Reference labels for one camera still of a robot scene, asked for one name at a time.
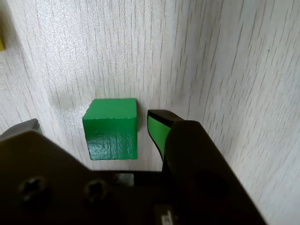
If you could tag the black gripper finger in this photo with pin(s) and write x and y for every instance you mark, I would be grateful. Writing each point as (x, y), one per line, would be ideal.
(199, 175)
(47, 187)

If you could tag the green wooden cube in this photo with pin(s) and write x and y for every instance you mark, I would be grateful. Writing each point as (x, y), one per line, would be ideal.
(110, 131)

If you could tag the yellow wooden cube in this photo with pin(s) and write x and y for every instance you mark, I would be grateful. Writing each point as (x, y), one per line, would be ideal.
(1, 44)

